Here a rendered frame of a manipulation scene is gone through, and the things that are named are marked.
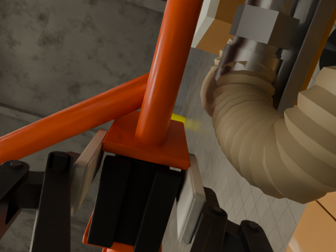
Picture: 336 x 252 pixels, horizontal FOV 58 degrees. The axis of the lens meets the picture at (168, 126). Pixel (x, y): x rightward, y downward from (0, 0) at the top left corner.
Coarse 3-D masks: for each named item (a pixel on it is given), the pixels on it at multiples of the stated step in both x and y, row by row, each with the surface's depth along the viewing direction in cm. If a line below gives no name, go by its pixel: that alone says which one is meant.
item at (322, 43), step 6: (300, 0) 27; (330, 18) 25; (330, 24) 25; (330, 30) 26; (324, 36) 26; (324, 42) 26; (318, 48) 26; (318, 54) 26; (312, 60) 26; (312, 66) 26; (312, 72) 27; (306, 78) 27; (306, 84) 27; (300, 90) 27
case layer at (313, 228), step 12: (312, 204) 108; (324, 204) 102; (312, 216) 106; (324, 216) 100; (300, 228) 111; (312, 228) 105; (324, 228) 99; (300, 240) 109; (312, 240) 103; (324, 240) 97
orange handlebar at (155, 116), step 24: (168, 0) 18; (192, 0) 18; (168, 24) 18; (192, 24) 18; (168, 48) 19; (168, 72) 19; (144, 96) 20; (168, 96) 20; (144, 120) 20; (168, 120) 21
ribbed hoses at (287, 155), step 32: (224, 64) 21; (224, 96) 20; (256, 96) 19; (320, 96) 12; (224, 128) 18; (256, 128) 15; (288, 128) 13; (320, 128) 12; (256, 160) 14; (288, 160) 12; (320, 160) 12; (288, 192) 13; (320, 192) 13
